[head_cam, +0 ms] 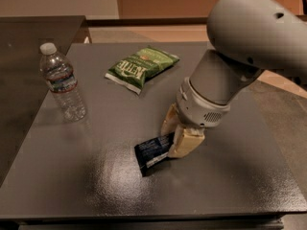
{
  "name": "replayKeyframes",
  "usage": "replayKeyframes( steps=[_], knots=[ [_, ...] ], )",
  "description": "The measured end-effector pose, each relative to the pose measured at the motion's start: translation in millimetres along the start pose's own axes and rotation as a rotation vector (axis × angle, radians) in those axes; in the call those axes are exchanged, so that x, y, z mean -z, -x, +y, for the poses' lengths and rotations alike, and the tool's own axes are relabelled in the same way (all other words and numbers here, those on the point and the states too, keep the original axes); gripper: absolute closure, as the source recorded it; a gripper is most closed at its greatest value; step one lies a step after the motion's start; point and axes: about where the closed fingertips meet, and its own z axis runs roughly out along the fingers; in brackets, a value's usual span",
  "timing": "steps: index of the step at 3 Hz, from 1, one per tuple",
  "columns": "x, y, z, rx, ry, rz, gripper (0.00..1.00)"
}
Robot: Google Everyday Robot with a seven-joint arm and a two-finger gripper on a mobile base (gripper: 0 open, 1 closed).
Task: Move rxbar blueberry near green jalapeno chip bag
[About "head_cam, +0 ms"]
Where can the dark blue rxbar wrapper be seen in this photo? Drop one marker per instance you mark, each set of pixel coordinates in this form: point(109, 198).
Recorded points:
point(153, 151)

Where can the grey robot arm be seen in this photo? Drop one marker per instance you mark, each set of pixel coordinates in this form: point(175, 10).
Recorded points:
point(248, 37)

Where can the green jalapeno chip bag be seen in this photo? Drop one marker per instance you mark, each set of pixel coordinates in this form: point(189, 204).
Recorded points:
point(133, 71)

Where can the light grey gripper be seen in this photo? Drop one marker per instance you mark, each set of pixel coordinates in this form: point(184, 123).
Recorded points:
point(198, 109)

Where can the clear plastic water bottle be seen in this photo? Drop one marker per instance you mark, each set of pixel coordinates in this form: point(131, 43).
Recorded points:
point(58, 73)

